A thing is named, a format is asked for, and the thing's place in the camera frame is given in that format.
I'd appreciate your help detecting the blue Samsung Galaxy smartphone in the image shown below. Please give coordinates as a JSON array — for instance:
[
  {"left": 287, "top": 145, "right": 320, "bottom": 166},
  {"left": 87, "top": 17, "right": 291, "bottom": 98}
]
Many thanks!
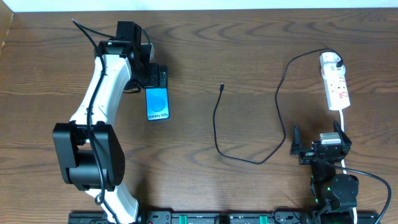
[{"left": 146, "top": 88, "right": 170, "bottom": 121}]

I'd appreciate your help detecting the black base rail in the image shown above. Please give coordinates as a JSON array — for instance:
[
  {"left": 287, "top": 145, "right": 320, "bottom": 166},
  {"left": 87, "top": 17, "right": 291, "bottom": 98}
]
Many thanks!
[{"left": 67, "top": 210, "right": 377, "bottom": 224}]

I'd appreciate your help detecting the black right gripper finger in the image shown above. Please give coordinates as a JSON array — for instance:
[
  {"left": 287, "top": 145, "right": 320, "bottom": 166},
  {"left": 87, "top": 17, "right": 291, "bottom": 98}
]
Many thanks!
[
  {"left": 291, "top": 124, "right": 302, "bottom": 149},
  {"left": 333, "top": 120, "right": 352, "bottom": 145}
]

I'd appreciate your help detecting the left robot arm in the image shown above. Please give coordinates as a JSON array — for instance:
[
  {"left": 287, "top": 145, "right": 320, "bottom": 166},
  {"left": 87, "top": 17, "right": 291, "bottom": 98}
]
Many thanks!
[{"left": 52, "top": 21, "right": 170, "bottom": 223}]

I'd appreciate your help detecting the white power strip cord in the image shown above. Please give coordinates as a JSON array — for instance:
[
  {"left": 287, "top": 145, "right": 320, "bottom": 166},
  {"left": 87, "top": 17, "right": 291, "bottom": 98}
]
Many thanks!
[{"left": 338, "top": 109, "right": 359, "bottom": 224}]

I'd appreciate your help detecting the white power strip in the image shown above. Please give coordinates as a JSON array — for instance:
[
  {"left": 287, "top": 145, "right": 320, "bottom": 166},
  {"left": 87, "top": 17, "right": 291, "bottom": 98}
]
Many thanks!
[{"left": 321, "top": 68, "right": 351, "bottom": 111}]

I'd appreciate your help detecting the black USB charging cable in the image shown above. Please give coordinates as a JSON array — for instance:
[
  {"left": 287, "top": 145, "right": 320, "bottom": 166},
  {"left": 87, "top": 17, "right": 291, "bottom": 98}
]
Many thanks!
[{"left": 212, "top": 47, "right": 345, "bottom": 166}]

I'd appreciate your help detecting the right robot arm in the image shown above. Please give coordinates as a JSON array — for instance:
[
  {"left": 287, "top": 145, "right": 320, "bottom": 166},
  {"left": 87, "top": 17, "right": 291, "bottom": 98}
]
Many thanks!
[{"left": 290, "top": 121, "right": 359, "bottom": 223}]

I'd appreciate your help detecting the white charger plug adapter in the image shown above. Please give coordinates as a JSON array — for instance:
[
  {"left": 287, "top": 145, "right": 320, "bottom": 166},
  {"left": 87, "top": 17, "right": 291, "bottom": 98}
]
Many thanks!
[{"left": 320, "top": 52, "right": 346, "bottom": 78}]

